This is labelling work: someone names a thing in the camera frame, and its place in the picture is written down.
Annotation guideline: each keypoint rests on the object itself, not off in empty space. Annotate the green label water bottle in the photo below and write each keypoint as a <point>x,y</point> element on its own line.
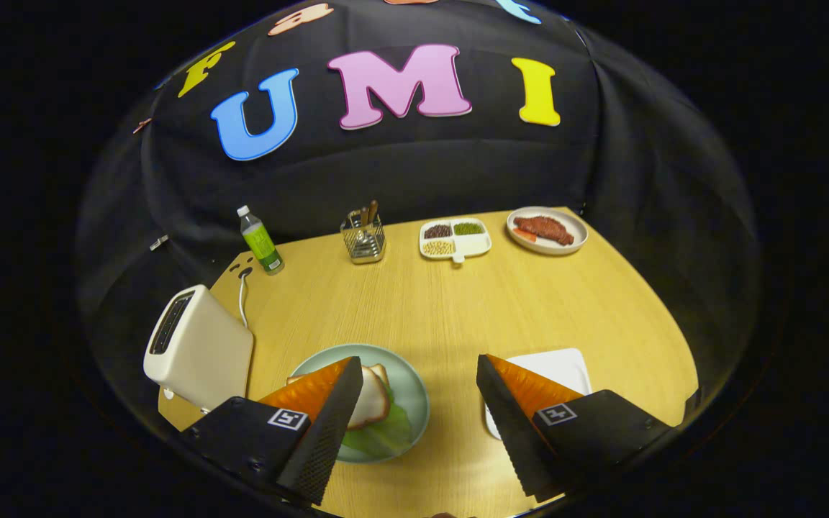
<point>262,244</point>

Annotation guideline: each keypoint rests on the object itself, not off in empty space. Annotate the white divided dish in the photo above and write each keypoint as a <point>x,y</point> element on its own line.
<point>476,247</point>

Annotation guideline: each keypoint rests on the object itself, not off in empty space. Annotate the orange carrot piece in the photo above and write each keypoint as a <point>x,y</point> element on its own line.
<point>524,235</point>

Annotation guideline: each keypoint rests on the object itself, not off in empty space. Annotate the pile of dark red beans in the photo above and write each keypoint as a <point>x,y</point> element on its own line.
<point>437,231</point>

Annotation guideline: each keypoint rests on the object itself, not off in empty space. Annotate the white square plate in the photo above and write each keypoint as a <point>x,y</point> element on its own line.
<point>558,367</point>

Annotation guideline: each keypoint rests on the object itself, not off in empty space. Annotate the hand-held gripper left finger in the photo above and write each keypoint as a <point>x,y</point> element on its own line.
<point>324,439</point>

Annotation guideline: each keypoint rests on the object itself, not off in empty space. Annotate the toasted bread slice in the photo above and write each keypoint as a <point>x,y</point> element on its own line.
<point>371,401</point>

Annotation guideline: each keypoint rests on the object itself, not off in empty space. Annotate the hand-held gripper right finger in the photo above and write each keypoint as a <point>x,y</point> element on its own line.
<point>512,439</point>

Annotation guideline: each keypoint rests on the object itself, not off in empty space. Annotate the white toaster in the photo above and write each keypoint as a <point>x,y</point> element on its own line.
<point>206,352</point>

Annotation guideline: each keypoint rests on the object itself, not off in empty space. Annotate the white clip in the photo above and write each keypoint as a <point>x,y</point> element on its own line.
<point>159,242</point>

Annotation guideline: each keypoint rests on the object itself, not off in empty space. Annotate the white oval plate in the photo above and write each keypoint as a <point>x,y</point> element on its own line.
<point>579,229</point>

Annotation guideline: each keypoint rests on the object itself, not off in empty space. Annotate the brown steak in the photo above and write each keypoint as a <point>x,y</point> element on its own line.
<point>544,229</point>

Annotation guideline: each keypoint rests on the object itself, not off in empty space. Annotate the pile of green beans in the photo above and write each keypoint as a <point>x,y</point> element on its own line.
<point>469,229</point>

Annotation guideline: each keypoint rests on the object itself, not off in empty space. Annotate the black backdrop cloth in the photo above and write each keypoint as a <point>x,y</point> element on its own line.
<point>458,165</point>

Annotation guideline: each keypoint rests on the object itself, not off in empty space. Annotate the pile of yellow soybeans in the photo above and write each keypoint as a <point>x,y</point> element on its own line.
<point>438,248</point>

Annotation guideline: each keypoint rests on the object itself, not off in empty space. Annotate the red clip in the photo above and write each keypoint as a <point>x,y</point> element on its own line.
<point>142,126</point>

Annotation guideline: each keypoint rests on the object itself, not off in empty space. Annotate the pale green round plate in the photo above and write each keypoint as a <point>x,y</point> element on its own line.
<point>411,388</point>

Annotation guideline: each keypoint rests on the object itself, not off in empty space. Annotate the green lettuce leaf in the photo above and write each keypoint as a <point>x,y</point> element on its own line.
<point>386,437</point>

